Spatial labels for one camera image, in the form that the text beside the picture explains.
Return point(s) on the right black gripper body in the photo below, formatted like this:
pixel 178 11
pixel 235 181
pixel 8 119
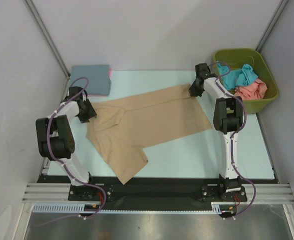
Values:
pixel 195 89

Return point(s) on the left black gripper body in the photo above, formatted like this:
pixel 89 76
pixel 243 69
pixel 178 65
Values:
pixel 87 113

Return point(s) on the beige t-shirt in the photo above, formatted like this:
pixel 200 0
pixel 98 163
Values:
pixel 124 127

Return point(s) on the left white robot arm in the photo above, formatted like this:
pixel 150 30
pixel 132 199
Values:
pixel 55 138

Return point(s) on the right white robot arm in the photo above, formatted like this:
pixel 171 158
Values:
pixel 227 121

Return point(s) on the folded grey-blue t-shirt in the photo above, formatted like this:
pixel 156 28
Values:
pixel 96 74

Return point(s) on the olive green plastic bin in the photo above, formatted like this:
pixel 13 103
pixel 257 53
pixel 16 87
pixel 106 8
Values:
pixel 235 58

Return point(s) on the dark green patterned garment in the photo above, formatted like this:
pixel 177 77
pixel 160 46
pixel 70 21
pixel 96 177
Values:
pixel 233 91

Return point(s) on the teal crumpled t-shirt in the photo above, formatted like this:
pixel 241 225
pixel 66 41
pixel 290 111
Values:
pixel 242 77

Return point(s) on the salmon pink crumpled t-shirt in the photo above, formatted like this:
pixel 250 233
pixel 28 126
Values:
pixel 254 91

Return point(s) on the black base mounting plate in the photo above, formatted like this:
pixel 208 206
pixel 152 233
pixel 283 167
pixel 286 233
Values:
pixel 161 194

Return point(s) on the left aluminium corner post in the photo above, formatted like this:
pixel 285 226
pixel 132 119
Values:
pixel 31 7

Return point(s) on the aluminium corner post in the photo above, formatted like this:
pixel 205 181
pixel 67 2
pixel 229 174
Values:
pixel 271 25
pixel 31 7

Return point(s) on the right aluminium corner post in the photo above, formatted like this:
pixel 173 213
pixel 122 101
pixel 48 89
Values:
pixel 271 25

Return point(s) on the aluminium extrusion rail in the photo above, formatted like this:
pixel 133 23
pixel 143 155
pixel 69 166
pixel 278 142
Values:
pixel 272 194

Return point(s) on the left white cable duct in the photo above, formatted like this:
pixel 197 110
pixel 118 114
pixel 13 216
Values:
pixel 68 208

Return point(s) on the white cable duct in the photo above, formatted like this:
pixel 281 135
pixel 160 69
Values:
pixel 224 207
pixel 68 208

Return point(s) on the right white cable duct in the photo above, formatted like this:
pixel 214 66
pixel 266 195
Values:
pixel 224 207

